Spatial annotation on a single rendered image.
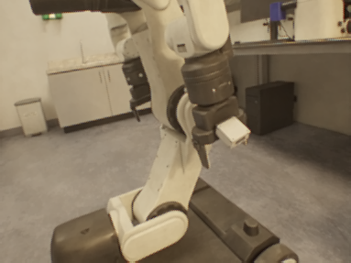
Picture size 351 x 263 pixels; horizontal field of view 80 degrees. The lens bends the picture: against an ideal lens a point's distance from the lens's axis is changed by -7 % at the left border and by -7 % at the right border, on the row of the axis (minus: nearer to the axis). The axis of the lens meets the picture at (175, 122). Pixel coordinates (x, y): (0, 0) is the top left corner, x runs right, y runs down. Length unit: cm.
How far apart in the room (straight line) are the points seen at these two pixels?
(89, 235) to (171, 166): 29
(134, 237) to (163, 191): 14
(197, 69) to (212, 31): 6
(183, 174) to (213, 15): 46
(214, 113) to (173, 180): 31
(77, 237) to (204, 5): 61
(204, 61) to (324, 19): 92
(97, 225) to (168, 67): 46
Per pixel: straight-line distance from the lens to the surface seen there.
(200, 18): 36
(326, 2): 126
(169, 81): 58
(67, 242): 69
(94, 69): 273
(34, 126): 316
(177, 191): 69
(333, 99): 216
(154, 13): 55
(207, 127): 42
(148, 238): 68
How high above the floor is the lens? 77
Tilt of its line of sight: 18 degrees down
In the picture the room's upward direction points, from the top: 7 degrees counter-clockwise
